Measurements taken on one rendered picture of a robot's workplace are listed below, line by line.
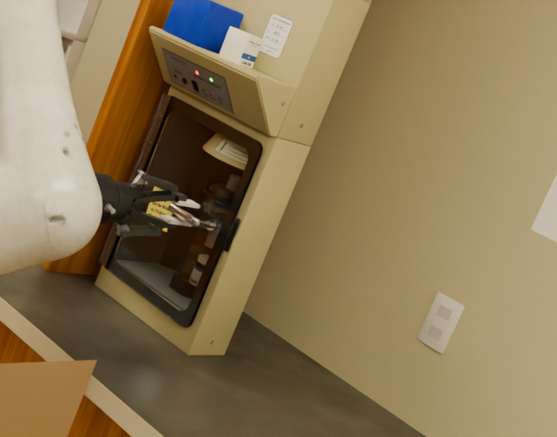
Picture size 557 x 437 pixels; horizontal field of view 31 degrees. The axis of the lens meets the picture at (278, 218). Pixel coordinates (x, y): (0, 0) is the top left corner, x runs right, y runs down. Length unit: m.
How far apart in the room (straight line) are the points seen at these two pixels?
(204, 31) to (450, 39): 0.59
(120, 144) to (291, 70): 0.45
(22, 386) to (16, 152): 0.27
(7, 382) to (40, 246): 0.16
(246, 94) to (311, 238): 0.60
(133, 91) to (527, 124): 0.82
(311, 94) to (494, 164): 0.44
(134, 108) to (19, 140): 0.97
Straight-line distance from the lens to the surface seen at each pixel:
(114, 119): 2.11
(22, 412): 1.16
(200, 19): 1.94
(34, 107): 1.21
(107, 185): 1.77
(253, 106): 1.86
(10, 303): 1.93
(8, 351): 1.98
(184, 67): 1.99
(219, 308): 1.99
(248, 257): 1.98
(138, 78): 2.12
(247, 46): 1.89
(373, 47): 2.34
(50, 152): 1.17
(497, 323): 2.10
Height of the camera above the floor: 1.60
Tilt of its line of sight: 10 degrees down
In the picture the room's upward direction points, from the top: 23 degrees clockwise
